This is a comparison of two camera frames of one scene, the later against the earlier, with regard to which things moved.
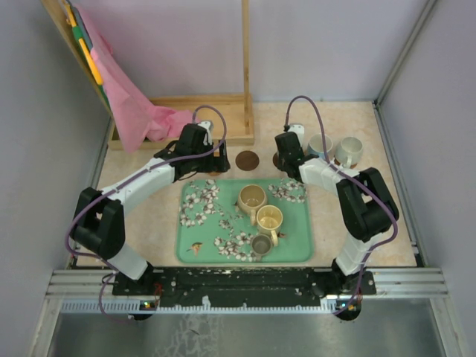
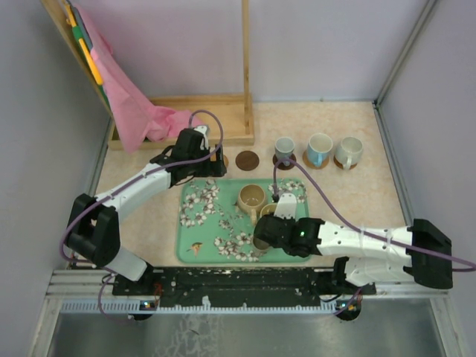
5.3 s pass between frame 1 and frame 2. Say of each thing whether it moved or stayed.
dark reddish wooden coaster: stayed
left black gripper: stayed
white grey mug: stayed
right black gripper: moved
